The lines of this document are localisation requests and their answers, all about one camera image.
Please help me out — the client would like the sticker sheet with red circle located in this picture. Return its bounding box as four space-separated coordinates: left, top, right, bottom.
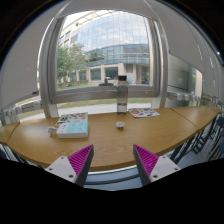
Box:
128 107 161 119

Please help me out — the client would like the grey window handle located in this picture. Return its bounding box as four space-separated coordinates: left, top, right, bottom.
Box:
98 77 114 87

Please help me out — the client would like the white power strip plug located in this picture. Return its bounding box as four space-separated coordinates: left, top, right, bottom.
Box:
47 126 58 136

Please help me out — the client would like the grey window frame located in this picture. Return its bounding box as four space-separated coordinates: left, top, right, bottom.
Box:
38 0 169 119

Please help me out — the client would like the glass-fronted building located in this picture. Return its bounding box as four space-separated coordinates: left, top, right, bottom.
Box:
59 11 151 86

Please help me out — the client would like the dark chairs group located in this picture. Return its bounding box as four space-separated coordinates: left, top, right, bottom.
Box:
169 113 224 164

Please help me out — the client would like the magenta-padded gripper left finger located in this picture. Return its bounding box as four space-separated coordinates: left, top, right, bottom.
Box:
44 144 95 187

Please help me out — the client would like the sticker sheet with food pictures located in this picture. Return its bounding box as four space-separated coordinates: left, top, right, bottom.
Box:
54 111 89 127

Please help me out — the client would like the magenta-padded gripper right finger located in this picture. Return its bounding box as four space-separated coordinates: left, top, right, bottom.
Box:
132 143 182 186

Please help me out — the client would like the clear bottle with black cap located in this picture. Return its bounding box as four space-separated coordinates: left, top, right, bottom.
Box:
116 75 129 116

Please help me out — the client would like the green tree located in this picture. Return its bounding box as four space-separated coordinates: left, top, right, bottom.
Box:
56 43 88 88

